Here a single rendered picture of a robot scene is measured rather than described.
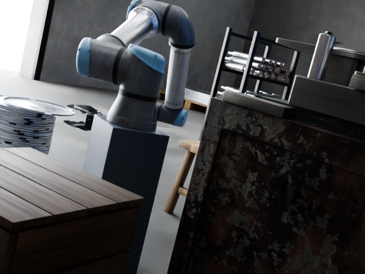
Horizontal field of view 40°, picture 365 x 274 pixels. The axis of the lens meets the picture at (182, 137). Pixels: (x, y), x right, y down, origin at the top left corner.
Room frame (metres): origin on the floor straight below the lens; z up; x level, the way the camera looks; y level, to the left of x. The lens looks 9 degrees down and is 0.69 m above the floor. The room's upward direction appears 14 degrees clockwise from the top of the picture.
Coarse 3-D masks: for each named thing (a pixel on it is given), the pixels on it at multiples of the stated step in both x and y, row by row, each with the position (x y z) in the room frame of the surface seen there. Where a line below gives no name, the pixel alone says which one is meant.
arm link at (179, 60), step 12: (168, 12) 1.84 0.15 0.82; (180, 12) 1.85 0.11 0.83; (168, 24) 1.84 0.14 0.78; (180, 24) 1.84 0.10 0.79; (192, 24) 1.88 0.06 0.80; (168, 36) 1.88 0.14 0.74; (180, 36) 1.85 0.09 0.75; (192, 36) 1.88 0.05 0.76; (180, 48) 1.87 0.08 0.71; (180, 60) 1.90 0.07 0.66; (168, 72) 1.95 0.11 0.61; (180, 72) 1.93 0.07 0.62; (168, 84) 1.96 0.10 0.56; (180, 84) 1.95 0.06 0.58; (168, 96) 1.98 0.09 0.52; (180, 96) 1.98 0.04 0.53; (168, 108) 2.00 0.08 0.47; (180, 108) 2.01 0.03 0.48; (168, 120) 2.01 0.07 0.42; (180, 120) 2.00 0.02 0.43
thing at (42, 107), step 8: (16, 104) 1.99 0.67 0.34; (24, 104) 2.03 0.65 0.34; (32, 104) 2.04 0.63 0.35; (40, 104) 2.09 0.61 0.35; (48, 104) 2.18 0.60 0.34; (56, 104) 2.21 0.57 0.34; (40, 112) 1.93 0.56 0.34; (48, 112) 2.00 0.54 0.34; (56, 112) 2.04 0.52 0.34; (64, 112) 2.09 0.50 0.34; (72, 112) 2.14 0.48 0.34
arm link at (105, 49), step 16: (144, 0) 1.88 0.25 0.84; (128, 16) 1.85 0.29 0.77; (144, 16) 1.79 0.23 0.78; (160, 16) 1.84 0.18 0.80; (112, 32) 1.65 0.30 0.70; (128, 32) 1.66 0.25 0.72; (144, 32) 1.75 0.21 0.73; (160, 32) 1.87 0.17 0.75; (80, 48) 1.49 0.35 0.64; (96, 48) 1.49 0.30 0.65; (112, 48) 1.49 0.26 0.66; (80, 64) 1.49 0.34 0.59; (96, 64) 1.47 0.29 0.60; (112, 64) 1.46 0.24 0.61; (112, 80) 1.49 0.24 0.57
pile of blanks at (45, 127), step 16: (0, 112) 1.93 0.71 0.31; (16, 112) 1.96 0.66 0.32; (0, 128) 1.92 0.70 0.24; (16, 128) 1.93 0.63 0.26; (32, 128) 1.96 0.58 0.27; (48, 128) 2.06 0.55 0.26; (0, 144) 1.93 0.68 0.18; (16, 144) 1.93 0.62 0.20; (32, 144) 1.97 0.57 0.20; (48, 144) 2.06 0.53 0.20
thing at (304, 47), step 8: (280, 40) 1.20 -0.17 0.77; (288, 40) 1.19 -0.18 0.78; (296, 48) 1.25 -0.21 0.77; (304, 48) 1.17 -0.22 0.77; (312, 48) 1.15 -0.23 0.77; (336, 48) 1.14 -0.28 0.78; (344, 48) 1.12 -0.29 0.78; (336, 56) 1.14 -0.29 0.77; (344, 56) 1.11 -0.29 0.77; (352, 56) 1.10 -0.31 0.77; (360, 56) 1.09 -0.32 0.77; (336, 64) 1.14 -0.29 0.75; (344, 64) 1.13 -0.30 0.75; (352, 64) 1.12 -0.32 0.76; (360, 64) 1.12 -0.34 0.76; (328, 72) 1.14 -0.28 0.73; (336, 72) 1.13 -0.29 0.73; (344, 72) 1.12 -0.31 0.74; (352, 72) 1.11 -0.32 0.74; (328, 80) 1.14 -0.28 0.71; (336, 80) 1.13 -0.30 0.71; (344, 80) 1.12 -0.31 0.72
